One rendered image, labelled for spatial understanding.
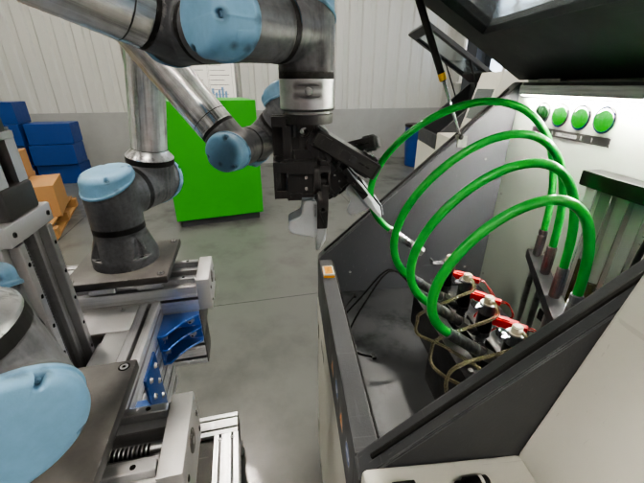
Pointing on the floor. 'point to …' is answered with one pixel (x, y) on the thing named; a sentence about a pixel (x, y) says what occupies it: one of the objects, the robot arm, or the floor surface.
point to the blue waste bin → (410, 147)
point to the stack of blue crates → (47, 142)
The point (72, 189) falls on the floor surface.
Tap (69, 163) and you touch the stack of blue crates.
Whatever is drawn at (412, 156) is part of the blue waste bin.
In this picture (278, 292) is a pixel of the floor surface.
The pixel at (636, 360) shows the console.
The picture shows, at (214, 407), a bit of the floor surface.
